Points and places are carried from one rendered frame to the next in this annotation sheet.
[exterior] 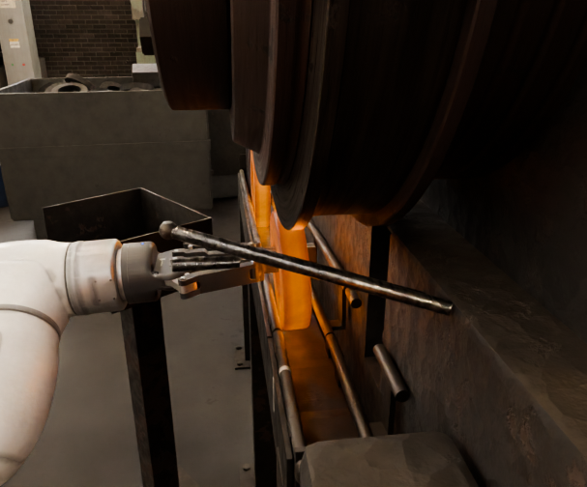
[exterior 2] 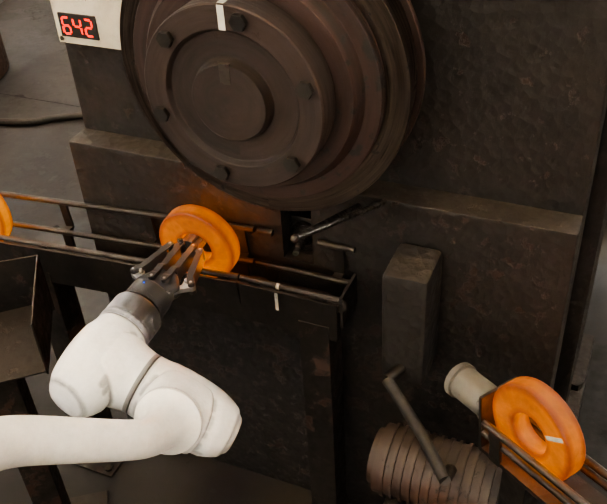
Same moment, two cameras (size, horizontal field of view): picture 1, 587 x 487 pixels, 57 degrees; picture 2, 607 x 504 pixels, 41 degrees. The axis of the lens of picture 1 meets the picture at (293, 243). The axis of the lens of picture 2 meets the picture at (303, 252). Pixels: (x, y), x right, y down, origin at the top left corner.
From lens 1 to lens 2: 1.11 m
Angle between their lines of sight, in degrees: 51
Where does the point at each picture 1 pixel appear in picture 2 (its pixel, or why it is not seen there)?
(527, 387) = (437, 209)
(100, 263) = (147, 307)
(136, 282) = (165, 304)
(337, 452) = (395, 268)
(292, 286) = (233, 246)
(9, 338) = (179, 369)
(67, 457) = not seen: outside the picture
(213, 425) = not seen: outside the picture
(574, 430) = (457, 210)
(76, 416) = not seen: outside the picture
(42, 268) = (129, 333)
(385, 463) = (407, 260)
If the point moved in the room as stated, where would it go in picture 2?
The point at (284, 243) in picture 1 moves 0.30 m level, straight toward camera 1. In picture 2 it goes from (217, 226) to (370, 272)
